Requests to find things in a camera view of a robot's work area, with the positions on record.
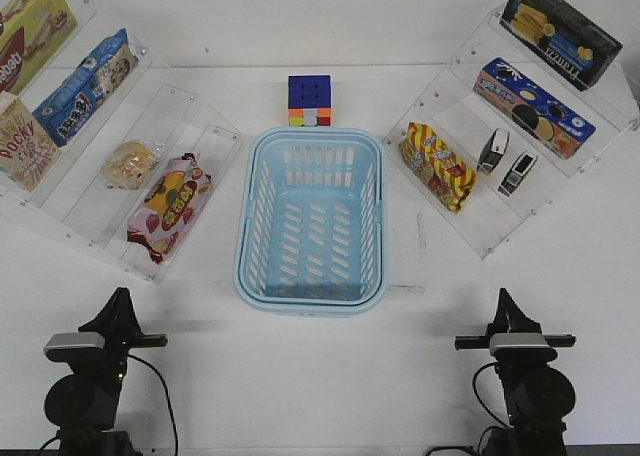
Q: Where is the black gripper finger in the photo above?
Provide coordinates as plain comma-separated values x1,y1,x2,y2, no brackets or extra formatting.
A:
486,288,542,337
78,287,142,337

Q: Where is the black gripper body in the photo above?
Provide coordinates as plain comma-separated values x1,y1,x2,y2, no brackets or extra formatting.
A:
454,334,576,365
69,330,168,376

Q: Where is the bread bun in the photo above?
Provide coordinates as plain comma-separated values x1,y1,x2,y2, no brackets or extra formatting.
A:
99,140,159,190

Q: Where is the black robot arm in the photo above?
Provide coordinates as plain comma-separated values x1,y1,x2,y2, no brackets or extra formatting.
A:
454,288,576,455
43,287,168,455

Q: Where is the black white tissue pack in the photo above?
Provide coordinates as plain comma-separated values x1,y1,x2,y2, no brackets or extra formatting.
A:
477,128,510,174

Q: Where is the light blue plastic basket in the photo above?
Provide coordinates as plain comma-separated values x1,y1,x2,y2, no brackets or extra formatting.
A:
234,127,389,316

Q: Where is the pink fruit snack bag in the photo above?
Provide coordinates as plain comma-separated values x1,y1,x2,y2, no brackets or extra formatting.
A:
127,153,213,264

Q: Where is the red yellow snack bag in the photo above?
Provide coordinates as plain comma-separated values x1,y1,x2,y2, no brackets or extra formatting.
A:
400,122,476,213

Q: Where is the left clear acrylic shelf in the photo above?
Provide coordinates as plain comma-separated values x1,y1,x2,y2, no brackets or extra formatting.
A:
1,0,241,282

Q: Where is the clear acrylic shelf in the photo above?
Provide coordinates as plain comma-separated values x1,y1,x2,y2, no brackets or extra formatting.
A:
1,0,241,282
384,8,639,257

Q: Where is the right clear acrylic shelf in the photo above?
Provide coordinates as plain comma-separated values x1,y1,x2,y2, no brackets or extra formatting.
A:
384,8,639,257

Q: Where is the beige Pocky box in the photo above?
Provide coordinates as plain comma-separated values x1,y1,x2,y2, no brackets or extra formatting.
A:
1,91,61,192

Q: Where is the blue orange cookie box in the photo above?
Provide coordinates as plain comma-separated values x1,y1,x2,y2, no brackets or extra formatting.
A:
474,57,596,160

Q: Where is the blue cookie bag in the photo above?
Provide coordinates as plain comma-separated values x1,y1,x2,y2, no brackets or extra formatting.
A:
33,28,138,147

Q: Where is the black cracker box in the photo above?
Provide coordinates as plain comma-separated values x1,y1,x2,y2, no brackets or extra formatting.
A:
500,0,623,91

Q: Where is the multicolour puzzle cube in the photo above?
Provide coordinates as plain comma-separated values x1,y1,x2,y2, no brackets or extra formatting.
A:
288,75,332,127

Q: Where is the yellow red biscuit box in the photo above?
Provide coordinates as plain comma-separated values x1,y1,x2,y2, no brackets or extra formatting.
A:
1,0,78,95

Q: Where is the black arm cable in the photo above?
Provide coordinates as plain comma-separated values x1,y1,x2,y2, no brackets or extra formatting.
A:
38,354,179,456
424,361,511,456

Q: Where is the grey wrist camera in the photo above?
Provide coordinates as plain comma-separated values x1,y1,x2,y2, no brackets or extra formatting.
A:
43,332,105,362
489,333,550,357

